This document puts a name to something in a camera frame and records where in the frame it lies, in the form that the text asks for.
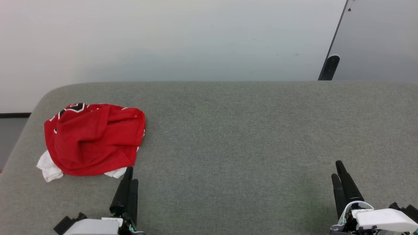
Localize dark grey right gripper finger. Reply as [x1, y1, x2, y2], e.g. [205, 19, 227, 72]
[331, 174, 346, 218]
[336, 161, 364, 204]

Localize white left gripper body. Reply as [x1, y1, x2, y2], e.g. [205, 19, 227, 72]
[64, 214, 145, 235]

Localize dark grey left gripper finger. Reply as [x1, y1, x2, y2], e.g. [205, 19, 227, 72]
[110, 166, 134, 216]
[127, 179, 139, 226]

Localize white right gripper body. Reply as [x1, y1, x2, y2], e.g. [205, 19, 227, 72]
[330, 201, 418, 235]

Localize red basketball jersey white sleeves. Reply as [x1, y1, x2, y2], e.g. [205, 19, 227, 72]
[37, 103, 146, 182]

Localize grey partition panel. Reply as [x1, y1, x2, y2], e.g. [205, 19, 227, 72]
[318, 0, 418, 82]

